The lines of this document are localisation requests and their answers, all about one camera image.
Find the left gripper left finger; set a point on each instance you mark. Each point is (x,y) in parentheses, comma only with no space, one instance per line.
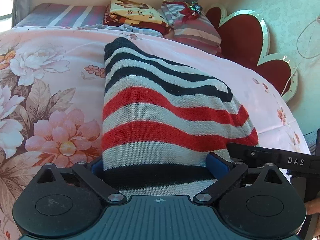
(92,175)

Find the folded yellow red blanket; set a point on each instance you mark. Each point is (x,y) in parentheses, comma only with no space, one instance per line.
(135,14)

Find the person's right hand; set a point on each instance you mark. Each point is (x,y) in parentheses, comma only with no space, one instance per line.
(313,206)

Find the striped red black white sweater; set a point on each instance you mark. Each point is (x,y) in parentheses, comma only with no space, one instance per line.
(160,121)

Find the light blue crumpled cloth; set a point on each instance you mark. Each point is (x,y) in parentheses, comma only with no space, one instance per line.
(124,27)

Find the pink floral bed quilt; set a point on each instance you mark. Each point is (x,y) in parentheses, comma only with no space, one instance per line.
(52,96)

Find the red heart shaped headboard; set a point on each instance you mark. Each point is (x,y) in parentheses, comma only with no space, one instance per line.
(246,41)

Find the striped pink grey pillow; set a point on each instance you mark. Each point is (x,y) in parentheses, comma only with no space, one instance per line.
(198,33)

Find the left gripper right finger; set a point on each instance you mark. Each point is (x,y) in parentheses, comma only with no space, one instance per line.
(228,175)

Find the red green ribbon decoration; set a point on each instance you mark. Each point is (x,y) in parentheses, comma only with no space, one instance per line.
(190,11)

